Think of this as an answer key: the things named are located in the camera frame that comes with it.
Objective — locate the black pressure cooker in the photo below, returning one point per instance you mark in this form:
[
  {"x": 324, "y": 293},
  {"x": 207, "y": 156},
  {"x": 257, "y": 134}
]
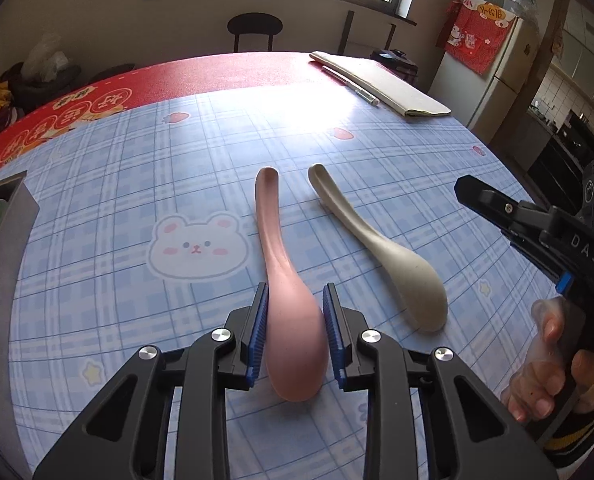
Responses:
[{"x": 397, "y": 62}]

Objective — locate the person's right forearm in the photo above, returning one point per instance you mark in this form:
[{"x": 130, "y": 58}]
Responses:
[{"x": 579, "y": 440}]

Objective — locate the red printed tablecloth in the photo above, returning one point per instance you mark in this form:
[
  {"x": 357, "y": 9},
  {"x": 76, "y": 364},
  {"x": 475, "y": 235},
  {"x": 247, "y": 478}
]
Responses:
[{"x": 177, "y": 75}]

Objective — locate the red printed hanging cloth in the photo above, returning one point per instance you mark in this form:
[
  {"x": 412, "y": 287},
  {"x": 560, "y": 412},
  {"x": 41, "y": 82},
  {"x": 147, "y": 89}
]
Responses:
[{"x": 477, "y": 35}]

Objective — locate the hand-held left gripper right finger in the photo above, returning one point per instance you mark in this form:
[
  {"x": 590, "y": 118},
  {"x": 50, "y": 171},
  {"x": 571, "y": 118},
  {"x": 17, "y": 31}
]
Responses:
[{"x": 333, "y": 330}]

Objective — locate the blue plaid table mat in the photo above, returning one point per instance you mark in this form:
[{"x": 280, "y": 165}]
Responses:
[{"x": 127, "y": 170}]

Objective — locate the person's right hand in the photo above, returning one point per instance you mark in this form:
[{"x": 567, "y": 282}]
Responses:
[{"x": 542, "y": 370}]

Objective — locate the large white plastic bag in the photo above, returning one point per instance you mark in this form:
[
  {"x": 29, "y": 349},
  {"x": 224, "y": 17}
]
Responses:
[{"x": 47, "y": 57}]

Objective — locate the pink plastic spoon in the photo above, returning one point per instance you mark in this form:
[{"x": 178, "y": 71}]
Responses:
[{"x": 289, "y": 285}]

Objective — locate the black kitchen stove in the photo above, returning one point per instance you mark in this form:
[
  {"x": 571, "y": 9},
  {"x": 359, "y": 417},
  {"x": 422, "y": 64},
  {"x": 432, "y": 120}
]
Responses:
[{"x": 567, "y": 155}]

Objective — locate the white refrigerator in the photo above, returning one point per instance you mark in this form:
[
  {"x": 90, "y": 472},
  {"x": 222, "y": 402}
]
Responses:
[{"x": 507, "y": 85}]

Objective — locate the black round stool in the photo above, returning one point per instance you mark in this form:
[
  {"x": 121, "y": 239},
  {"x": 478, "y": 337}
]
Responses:
[{"x": 255, "y": 25}]

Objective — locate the white notebook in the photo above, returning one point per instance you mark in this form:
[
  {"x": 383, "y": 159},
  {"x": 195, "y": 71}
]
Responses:
[{"x": 382, "y": 82}]

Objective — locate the dark armchair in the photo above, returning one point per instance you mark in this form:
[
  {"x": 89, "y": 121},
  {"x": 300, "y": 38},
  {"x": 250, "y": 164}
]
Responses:
[{"x": 37, "y": 92}]

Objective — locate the perforated metal utensil tray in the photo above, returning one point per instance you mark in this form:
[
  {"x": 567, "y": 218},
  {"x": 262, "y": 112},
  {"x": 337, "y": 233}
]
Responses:
[{"x": 4, "y": 310}]

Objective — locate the black metal rack frame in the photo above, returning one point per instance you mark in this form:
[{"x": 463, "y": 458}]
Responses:
[{"x": 347, "y": 30}]

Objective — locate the grey pen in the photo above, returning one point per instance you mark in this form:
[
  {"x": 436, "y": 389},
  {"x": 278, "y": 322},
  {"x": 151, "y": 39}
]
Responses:
[{"x": 352, "y": 86}]

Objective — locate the wooden door frame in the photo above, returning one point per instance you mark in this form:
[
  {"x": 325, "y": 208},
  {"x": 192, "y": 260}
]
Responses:
[{"x": 552, "y": 35}]

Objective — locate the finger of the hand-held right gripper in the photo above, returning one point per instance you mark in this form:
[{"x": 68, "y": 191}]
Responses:
[{"x": 482, "y": 200}]

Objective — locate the black round bin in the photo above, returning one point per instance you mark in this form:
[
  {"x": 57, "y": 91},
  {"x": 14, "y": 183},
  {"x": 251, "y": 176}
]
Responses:
[{"x": 112, "y": 72}]

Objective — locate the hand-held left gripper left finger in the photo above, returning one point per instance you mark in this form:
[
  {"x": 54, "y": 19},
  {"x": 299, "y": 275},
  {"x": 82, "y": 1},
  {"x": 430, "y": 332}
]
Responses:
[{"x": 259, "y": 330}]

